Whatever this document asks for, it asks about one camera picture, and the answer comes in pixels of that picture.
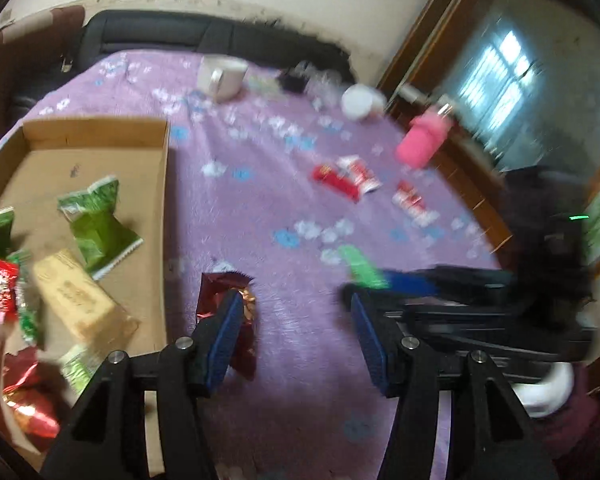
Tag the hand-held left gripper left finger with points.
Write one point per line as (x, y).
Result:
(222, 345)

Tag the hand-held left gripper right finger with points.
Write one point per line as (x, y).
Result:
(372, 345)

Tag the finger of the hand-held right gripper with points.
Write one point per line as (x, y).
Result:
(480, 327)
(415, 282)

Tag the bright green pastry packet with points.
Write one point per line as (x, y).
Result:
(362, 267)

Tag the beige cracker packet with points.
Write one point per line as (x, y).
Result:
(80, 300)

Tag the dark red gold snack packet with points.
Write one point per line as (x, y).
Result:
(32, 405)

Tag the cardboard box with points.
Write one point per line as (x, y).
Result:
(40, 170)

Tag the white and red snack packet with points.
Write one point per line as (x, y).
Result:
(415, 202)

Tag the white snack packet red print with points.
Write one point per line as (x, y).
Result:
(362, 175)

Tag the pink bottle with knitted sleeve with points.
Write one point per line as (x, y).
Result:
(422, 140)

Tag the maroon clothing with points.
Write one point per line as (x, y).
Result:
(590, 420)

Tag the green and white snack packet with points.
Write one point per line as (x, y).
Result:
(30, 315)
(80, 372)

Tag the purple floral tablecloth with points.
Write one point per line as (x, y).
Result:
(260, 200)

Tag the white plastic jar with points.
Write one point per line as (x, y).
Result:
(362, 102)

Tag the small red snack packet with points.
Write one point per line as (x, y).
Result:
(5, 287)

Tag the green booklet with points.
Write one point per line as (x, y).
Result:
(265, 86)

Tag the white cup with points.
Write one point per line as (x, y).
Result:
(222, 77)

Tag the black sofa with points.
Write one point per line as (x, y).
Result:
(180, 35)

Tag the brown chair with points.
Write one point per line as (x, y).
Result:
(20, 60)

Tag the wooden door frame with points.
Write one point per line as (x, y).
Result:
(430, 25)

